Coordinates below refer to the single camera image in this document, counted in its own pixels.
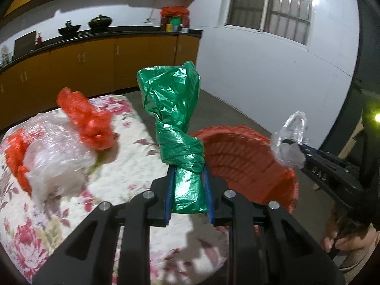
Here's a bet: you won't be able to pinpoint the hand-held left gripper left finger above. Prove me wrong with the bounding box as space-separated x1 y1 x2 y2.
32 166 176 285

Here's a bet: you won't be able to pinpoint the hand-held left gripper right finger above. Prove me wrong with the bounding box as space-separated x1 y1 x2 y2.
202 166 346 285

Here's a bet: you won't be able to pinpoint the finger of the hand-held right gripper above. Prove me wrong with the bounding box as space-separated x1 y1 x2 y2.
280 138 361 170

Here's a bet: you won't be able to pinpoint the red plastic basket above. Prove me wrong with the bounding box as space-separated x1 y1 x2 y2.
190 125 299 214

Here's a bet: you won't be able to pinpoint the green plastic bag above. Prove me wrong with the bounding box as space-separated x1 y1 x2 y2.
137 61 208 214

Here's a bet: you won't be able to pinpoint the red plastic bag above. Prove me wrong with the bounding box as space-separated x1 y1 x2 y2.
56 87 118 150

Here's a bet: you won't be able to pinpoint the clear plastic bag pile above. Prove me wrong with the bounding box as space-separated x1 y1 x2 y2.
18 111 100 202

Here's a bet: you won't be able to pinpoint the orange-red plastic bag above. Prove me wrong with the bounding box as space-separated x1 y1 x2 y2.
5 129 33 193

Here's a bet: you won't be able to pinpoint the person's right forearm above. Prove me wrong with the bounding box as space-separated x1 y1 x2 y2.
337 237 380 276

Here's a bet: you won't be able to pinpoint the person's right hand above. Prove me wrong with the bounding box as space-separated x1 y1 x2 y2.
321 211 380 253

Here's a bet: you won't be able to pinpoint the floral tablecloth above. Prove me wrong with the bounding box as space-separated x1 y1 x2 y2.
0 94 235 284

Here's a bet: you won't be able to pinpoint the wooden plank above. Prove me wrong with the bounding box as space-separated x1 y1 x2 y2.
341 116 364 158

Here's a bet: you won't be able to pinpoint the barred window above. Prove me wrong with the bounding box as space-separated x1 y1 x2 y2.
224 0 314 47

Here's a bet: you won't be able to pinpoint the orange lower kitchen cabinets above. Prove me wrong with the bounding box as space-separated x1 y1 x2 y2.
0 33 202 116

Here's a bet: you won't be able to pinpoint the black kitchen countertop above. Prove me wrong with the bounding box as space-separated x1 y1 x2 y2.
0 26 204 75

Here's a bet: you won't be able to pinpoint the red bag on counter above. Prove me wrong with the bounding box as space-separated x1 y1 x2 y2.
160 5 191 21

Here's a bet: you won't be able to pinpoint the black wok with lid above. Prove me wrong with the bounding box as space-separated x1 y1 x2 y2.
87 14 114 30

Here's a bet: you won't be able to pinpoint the dark cutting board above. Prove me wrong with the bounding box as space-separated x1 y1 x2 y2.
14 32 37 55

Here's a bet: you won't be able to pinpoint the black wok with handle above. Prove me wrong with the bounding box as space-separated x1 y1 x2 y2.
57 20 82 38

